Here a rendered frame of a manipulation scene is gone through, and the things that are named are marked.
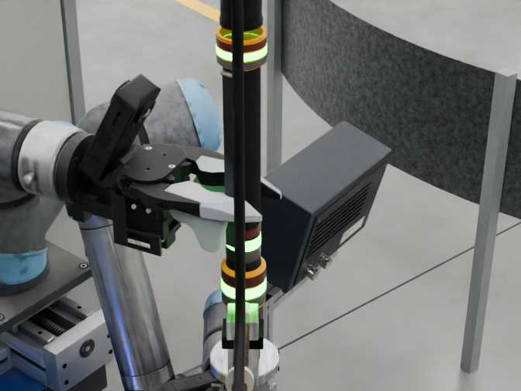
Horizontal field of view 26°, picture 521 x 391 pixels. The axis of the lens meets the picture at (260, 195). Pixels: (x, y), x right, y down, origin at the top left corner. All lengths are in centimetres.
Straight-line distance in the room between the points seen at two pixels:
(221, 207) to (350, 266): 281
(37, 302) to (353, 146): 61
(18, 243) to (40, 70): 227
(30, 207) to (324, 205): 75
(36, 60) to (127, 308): 193
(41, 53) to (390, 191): 148
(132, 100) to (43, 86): 246
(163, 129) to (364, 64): 176
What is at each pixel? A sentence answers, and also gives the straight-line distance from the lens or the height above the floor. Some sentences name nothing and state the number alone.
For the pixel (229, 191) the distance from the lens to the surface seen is 102.
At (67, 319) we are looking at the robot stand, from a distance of 202.
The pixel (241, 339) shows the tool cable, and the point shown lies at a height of 158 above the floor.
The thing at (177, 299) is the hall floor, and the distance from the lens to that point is 367.
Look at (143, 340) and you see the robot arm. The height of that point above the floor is 120.
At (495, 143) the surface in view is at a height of 77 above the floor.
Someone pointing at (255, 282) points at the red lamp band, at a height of 157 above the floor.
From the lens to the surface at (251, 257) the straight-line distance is 106.
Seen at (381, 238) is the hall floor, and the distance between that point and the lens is 396.
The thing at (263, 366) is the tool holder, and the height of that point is 146.
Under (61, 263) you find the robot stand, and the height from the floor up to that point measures 104.
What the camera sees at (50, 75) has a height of 71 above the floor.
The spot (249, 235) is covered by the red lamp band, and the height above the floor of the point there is 162.
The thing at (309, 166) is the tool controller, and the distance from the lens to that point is 190.
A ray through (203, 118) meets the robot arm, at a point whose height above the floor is 146.
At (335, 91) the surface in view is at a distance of 342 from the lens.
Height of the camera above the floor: 220
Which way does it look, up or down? 32 degrees down
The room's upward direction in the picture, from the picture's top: straight up
